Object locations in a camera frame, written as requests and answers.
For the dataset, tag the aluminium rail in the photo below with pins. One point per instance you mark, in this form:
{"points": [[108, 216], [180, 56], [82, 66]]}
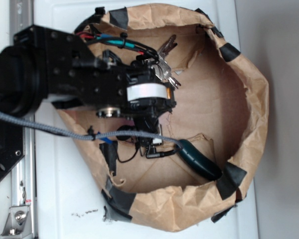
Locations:
{"points": [[23, 186]]}

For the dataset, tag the brown paper bag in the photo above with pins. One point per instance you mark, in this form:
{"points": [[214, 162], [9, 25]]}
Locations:
{"points": [[222, 109]]}

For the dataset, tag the dark green toy cucumber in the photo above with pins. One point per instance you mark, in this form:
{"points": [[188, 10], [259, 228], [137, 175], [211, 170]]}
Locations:
{"points": [[198, 162]]}

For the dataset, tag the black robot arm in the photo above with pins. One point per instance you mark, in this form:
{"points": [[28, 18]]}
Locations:
{"points": [[19, 90]]}

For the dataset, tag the metal corner bracket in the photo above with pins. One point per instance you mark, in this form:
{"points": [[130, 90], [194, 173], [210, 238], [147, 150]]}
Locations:
{"points": [[18, 223]]}

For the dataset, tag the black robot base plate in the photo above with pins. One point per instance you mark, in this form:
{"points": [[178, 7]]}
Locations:
{"points": [[11, 147]]}

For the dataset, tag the silver key bunch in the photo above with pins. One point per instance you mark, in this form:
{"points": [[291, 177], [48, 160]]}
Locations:
{"points": [[162, 69]]}

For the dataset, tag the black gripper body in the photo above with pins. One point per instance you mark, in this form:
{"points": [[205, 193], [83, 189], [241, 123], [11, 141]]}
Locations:
{"points": [[72, 76]]}

